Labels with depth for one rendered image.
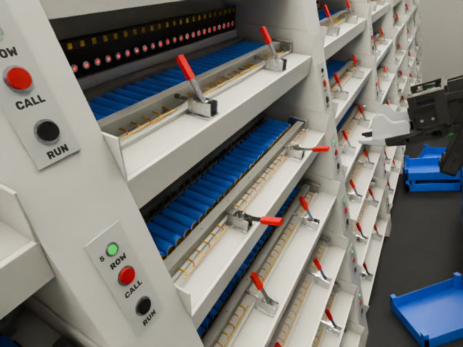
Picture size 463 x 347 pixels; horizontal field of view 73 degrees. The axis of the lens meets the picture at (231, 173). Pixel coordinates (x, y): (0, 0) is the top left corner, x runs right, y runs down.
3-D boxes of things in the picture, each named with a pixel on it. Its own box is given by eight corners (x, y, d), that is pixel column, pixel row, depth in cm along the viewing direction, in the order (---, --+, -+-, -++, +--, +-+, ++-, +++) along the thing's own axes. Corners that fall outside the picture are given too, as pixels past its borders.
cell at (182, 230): (160, 219, 54) (191, 234, 52) (153, 226, 53) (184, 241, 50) (159, 211, 53) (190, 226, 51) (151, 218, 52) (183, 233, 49)
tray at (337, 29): (364, 30, 129) (373, -9, 121) (320, 65, 85) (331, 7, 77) (315, 24, 137) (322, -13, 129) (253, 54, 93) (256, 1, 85)
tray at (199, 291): (322, 146, 86) (329, 115, 81) (192, 337, 43) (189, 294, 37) (256, 129, 94) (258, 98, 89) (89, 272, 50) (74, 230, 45)
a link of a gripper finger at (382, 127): (351, 118, 60) (405, 103, 55) (359, 146, 62) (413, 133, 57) (349, 124, 58) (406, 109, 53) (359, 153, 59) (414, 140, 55)
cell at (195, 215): (175, 206, 57) (204, 219, 55) (169, 212, 56) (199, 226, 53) (174, 198, 56) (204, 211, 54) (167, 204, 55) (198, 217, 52)
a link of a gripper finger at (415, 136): (384, 131, 59) (438, 118, 54) (386, 140, 59) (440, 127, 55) (384, 140, 55) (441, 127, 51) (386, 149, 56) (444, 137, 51)
